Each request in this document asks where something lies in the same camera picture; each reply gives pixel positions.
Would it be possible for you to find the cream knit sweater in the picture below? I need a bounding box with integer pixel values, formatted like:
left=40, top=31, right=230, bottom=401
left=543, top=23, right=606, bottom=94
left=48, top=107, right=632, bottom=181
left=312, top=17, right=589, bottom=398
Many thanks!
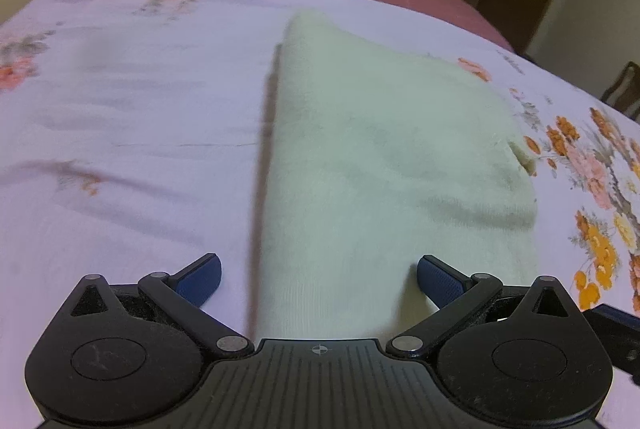
left=255, top=12, right=537, bottom=340

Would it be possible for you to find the lilac floral bedsheet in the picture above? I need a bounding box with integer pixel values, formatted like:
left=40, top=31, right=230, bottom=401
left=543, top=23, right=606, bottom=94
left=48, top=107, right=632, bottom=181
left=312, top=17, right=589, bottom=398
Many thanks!
left=1, top=0, right=639, bottom=428

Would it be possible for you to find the dark wooden chair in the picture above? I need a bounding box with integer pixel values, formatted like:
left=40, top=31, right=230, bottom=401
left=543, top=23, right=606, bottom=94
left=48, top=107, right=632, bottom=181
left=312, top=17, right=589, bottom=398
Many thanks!
left=600, top=62, right=640, bottom=120

